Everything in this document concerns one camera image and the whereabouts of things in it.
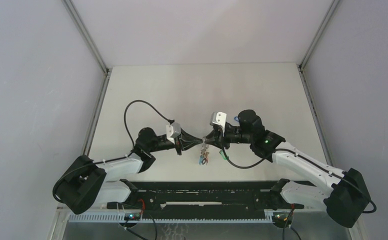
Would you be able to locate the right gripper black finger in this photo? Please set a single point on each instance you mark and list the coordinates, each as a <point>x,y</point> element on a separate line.
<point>215,143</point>
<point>214,137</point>

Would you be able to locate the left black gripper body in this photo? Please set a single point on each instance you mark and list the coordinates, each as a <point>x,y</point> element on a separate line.
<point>166,144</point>

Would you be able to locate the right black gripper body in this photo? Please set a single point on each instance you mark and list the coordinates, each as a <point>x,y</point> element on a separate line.
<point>231,135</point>

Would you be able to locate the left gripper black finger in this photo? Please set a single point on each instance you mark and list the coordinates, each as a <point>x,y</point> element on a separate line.
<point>186,145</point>
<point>188,138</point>

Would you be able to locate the green key tag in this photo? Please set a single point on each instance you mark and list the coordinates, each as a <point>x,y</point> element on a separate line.
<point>223,155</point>

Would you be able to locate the large keyring with key tags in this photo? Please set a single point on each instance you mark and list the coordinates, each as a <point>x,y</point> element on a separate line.
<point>204,153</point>

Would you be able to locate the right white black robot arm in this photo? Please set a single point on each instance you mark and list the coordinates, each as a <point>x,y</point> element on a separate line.
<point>343,195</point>

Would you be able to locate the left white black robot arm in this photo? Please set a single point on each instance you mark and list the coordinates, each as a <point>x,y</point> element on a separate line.
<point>86,183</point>

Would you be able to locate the left circuit board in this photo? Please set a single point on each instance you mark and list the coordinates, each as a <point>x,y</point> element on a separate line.
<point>132,216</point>

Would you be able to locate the circuit board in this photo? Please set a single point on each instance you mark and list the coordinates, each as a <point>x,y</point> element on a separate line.
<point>132,216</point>
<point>282,220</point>

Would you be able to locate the right circuit board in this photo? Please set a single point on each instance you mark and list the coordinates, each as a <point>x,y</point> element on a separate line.
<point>282,220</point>

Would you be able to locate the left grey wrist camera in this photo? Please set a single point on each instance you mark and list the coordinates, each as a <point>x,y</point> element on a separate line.
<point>173,130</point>

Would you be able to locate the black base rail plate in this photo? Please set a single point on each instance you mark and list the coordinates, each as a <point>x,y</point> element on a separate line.
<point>203,199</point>

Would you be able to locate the right aluminium frame post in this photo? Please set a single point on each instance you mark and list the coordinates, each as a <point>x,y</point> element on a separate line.
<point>331,11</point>

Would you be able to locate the aluminium frame post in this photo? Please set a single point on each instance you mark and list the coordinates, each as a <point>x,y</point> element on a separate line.
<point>331,11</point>
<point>75,16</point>

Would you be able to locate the white slotted cable duct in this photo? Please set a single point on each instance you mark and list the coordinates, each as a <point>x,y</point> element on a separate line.
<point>118,217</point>

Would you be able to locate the left aluminium frame post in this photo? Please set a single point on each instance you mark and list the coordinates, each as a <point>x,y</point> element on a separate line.
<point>75,16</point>

